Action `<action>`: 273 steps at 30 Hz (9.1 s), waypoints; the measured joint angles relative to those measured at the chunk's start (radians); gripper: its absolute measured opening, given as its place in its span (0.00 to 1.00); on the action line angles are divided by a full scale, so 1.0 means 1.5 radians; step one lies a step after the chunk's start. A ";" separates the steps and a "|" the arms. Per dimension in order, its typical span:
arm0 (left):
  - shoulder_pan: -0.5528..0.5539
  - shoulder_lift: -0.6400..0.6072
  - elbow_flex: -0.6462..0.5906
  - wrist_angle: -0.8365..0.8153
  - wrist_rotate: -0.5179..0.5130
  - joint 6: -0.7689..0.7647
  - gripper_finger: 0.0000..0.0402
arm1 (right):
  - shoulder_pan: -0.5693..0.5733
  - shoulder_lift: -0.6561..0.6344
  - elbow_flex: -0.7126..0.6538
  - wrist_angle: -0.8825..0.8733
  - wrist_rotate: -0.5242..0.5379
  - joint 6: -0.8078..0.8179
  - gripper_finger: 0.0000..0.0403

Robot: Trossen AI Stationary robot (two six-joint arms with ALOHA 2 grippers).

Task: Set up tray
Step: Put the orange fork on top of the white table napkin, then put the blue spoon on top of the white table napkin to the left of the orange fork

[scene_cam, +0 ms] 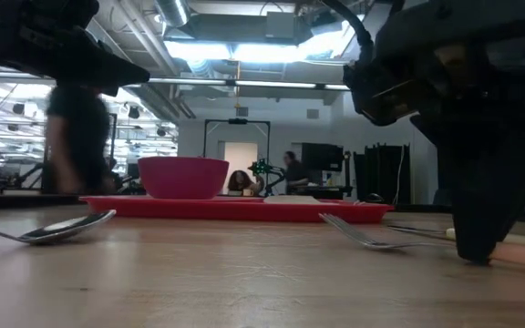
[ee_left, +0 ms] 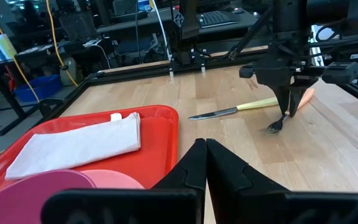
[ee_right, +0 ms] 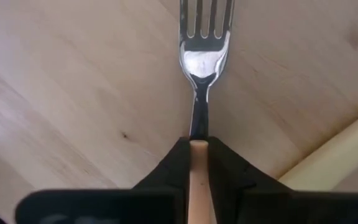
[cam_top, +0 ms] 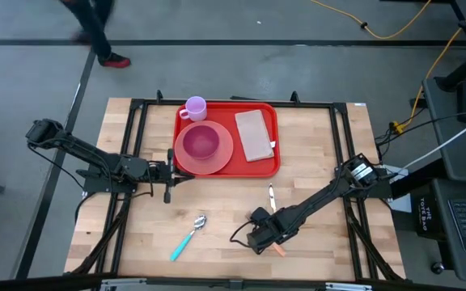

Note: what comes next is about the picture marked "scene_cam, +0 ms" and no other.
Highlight black curtain panels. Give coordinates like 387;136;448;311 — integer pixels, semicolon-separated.
353;143;412;204

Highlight white door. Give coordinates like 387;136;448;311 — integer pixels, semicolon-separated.
223;141;259;183

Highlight fork with peach handle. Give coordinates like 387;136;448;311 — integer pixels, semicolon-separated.
319;212;525;271

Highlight dark distant desk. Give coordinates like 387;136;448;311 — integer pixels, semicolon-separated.
294;184;355;200

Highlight distant long workbench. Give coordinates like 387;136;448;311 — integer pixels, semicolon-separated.
0;189;81;212

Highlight black gantry frame with camera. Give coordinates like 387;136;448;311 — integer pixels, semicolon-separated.
202;118;272;192

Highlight metal spoon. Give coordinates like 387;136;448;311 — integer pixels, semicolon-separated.
0;209;118;246

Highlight person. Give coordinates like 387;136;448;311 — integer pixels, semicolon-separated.
283;150;312;195
227;169;266;197
45;84;112;196

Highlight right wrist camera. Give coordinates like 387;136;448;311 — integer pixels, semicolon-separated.
343;63;432;128

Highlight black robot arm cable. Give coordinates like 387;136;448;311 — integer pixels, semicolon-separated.
321;0;376;69

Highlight black wall monitor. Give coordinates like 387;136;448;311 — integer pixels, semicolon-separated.
301;142;345;173

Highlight magenta plastic bowl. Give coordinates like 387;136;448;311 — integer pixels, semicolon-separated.
137;156;231;200

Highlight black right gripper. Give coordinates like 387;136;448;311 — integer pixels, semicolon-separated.
376;0;525;156

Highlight red plastic tray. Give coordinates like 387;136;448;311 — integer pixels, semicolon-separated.
78;194;396;224

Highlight silver ventilation duct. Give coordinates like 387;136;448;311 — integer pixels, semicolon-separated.
155;0;191;27

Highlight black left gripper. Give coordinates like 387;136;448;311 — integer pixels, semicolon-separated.
0;0;150;97

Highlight long overhead light bar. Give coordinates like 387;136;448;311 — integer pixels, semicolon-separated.
0;70;350;91

